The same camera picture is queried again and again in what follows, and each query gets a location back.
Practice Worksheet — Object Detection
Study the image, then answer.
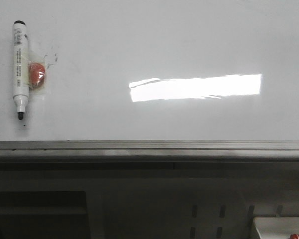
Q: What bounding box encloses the red round magnet with tape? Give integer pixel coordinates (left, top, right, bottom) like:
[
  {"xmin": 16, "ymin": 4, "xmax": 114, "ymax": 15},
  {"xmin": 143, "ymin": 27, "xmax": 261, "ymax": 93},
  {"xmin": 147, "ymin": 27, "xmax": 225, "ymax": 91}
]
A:
[{"xmin": 27, "ymin": 50, "xmax": 47, "ymax": 96}]

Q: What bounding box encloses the white whiteboard marker pen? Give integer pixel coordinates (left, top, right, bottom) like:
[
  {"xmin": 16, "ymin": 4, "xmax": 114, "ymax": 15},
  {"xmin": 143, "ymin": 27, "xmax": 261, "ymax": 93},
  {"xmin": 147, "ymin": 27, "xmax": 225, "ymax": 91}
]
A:
[{"xmin": 12, "ymin": 20, "xmax": 29, "ymax": 120}]

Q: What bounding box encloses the white whiteboard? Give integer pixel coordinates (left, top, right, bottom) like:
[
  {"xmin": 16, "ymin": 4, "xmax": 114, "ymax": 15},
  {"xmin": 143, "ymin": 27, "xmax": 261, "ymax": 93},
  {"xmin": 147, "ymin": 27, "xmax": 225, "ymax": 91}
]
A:
[{"xmin": 0, "ymin": 0, "xmax": 299, "ymax": 141}]

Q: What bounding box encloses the small red object in bin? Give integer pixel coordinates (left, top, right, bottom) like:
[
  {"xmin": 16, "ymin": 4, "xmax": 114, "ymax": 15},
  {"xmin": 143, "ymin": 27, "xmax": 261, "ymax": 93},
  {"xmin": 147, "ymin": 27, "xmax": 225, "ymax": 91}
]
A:
[{"xmin": 290, "ymin": 234, "xmax": 299, "ymax": 239}]

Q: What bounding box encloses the grey aluminium whiteboard tray rail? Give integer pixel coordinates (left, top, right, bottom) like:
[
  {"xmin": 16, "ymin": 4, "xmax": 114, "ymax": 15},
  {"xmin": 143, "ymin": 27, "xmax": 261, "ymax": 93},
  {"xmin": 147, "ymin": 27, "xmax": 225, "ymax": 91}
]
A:
[{"xmin": 0, "ymin": 140, "xmax": 299, "ymax": 163}]

